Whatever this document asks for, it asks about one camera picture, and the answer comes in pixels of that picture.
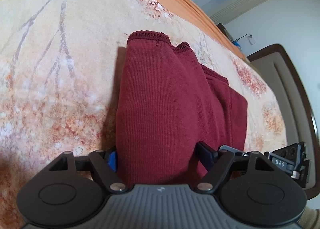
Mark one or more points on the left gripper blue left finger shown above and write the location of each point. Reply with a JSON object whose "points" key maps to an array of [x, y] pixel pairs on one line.
{"points": [[111, 158]]}

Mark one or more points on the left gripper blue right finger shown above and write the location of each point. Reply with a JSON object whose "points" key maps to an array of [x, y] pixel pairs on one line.
{"points": [[206, 155]]}

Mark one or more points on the dark red knit shirt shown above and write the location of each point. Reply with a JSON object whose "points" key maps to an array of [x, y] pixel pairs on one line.
{"points": [[168, 102]]}

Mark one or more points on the brown padded headboard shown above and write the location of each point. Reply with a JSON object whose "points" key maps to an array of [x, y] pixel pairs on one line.
{"points": [[277, 70]]}

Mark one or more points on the blue object on nightstand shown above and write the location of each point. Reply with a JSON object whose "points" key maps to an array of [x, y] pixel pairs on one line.
{"points": [[236, 44]]}

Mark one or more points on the dark wooden nightstand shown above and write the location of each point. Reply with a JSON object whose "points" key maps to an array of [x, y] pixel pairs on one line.
{"points": [[224, 31]]}

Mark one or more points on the floral beige quilt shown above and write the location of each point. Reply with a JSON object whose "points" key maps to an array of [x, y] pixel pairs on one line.
{"points": [[58, 67]]}

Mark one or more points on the white wall socket with cable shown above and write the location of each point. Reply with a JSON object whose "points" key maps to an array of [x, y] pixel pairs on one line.
{"points": [[249, 37]]}

